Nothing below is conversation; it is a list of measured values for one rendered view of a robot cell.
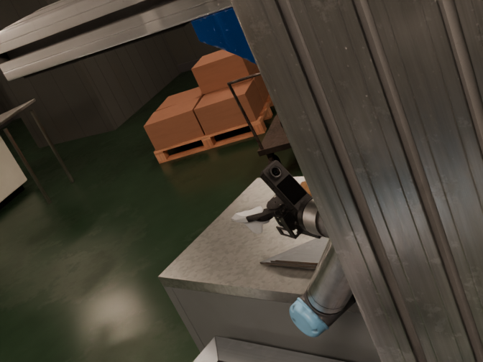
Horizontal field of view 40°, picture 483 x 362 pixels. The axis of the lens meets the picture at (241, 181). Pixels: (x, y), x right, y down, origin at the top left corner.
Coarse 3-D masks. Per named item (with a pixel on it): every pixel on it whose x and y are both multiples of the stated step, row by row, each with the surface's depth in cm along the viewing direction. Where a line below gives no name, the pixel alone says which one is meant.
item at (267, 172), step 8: (264, 168) 134; (272, 168) 134; (280, 168) 134; (264, 176) 133; (272, 176) 133; (280, 176) 134; (288, 176) 134; (272, 184) 133; (280, 184) 133; (288, 184) 134; (296, 184) 134; (280, 192) 133; (288, 192) 133; (296, 192) 134; (304, 192) 134; (288, 200) 133; (296, 200) 133; (296, 208) 133
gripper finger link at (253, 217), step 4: (264, 208) 139; (264, 212) 138; (268, 212) 137; (272, 212) 137; (248, 216) 140; (252, 216) 139; (256, 216) 139; (260, 216) 138; (264, 216) 137; (268, 216) 137; (272, 216) 138; (248, 220) 141; (252, 220) 140; (256, 220) 139; (260, 220) 139; (264, 220) 138; (268, 220) 138
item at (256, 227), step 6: (246, 210) 143; (252, 210) 141; (258, 210) 140; (234, 216) 144; (240, 216) 142; (246, 216) 141; (240, 222) 143; (246, 222) 142; (252, 222) 142; (258, 222) 142; (264, 222) 141; (252, 228) 143; (258, 228) 143
